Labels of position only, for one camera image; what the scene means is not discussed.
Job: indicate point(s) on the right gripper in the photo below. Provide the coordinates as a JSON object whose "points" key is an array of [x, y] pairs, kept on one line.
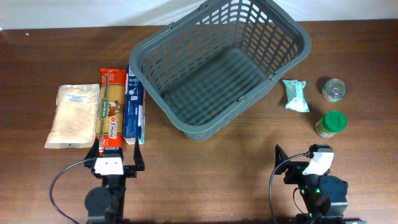
{"points": [[296, 169]]}

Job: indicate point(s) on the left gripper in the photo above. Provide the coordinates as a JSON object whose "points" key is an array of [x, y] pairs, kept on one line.
{"points": [[131, 171]]}

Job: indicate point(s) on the orange spaghetti packet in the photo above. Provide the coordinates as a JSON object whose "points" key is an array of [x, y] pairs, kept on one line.
{"points": [[110, 117]]}

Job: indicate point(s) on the grey plastic shopping basket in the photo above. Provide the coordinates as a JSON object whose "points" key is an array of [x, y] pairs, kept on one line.
{"points": [[210, 66]]}

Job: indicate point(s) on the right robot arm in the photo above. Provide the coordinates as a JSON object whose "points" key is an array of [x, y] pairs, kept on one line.
{"points": [[324, 195]]}

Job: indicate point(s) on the small tin can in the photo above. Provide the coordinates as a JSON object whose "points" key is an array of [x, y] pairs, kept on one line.
{"points": [[334, 90]]}

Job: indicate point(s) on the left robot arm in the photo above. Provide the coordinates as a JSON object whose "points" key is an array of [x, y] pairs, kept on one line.
{"points": [[105, 204]]}

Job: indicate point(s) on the blue pasta box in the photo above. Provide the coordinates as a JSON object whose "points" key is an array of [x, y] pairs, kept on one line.
{"points": [[134, 109]]}

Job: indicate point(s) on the clear bag of grains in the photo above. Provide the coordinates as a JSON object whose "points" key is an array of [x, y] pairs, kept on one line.
{"points": [[75, 117]]}

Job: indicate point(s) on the green lid glass jar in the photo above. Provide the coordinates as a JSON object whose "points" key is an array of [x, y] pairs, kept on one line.
{"points": [[331, 124]]}

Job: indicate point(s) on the light green crumpled packet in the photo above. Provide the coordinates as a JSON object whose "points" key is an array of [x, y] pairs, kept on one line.
{"points": [[295, 96]]}

